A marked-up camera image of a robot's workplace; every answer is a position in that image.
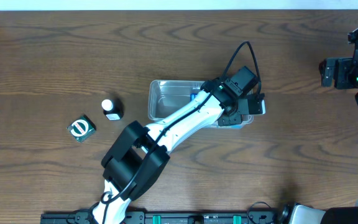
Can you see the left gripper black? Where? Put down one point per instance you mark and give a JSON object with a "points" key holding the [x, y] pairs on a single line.
{"points": [[234, 122]]}

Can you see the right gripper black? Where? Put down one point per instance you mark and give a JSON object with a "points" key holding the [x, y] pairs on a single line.
{"points": [[347, 66]]}

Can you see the blue KoolFever box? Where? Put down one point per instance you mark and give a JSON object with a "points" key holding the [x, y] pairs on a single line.
{"points": [[193, 96]]}

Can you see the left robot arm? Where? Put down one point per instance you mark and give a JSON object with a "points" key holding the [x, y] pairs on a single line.
{"points": [[140, 153]]}

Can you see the clear plastic container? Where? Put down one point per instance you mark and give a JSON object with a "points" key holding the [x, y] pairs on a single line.
{"points": [[168, 96]]}

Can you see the dark brown medicine bottle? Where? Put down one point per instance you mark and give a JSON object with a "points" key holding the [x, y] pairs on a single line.
{"points": [[111, 110]]}

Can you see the green square box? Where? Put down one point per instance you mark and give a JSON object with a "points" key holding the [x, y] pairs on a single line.
{"points": [[81, 128]]}

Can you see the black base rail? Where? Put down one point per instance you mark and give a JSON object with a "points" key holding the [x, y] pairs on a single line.
{"points": [[261, 217]]}

